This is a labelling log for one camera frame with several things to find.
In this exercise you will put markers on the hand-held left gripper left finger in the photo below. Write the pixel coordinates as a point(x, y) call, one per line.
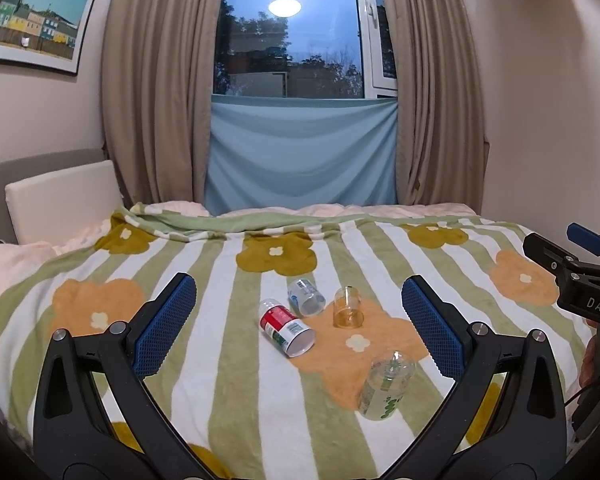
point(165, 330)

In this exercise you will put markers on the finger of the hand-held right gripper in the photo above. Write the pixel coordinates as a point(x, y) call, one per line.
point(587, 237)
point(545, 255)

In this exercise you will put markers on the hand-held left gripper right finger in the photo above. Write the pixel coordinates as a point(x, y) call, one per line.
point(432, 330)

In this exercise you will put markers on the amber clear cup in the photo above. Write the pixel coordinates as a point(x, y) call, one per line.
point(348, 312)

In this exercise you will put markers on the striped flower blanket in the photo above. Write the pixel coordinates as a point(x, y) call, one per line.
point(220, 360)

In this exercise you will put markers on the clear green-labelled bottle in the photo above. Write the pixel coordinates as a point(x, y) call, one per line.
point(382, 390)

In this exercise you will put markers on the red and white bottle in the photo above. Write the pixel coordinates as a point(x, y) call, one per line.
point(280, 322)

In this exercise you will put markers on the white pillow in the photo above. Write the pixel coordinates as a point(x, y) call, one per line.
point(60, 200)

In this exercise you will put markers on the beige curtain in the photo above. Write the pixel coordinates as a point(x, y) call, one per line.
point(440, 110)
point(155, 110)

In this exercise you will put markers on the grey headboard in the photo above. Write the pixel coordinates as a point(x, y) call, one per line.
point(30, 165)

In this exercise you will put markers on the light blue cloth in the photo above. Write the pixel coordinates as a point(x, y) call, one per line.
point(300, 160)

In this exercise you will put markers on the window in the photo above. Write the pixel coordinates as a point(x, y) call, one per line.
point(280, 60)

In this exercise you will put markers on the framed house picture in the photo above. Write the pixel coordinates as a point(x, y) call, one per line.
point(35, 15)

